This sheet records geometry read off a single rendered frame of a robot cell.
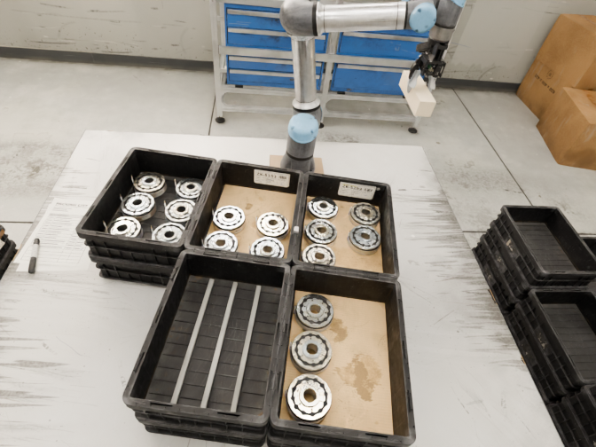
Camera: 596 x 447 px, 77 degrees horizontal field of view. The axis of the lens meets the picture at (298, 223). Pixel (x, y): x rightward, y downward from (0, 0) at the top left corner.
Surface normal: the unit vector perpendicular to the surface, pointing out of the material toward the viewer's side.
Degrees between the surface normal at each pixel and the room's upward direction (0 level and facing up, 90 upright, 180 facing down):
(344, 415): 0
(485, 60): 90
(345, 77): 90
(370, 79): 90
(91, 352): 0
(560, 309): 0
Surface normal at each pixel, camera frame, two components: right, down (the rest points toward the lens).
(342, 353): 0.10, -0.67
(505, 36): 0.06, 0.74
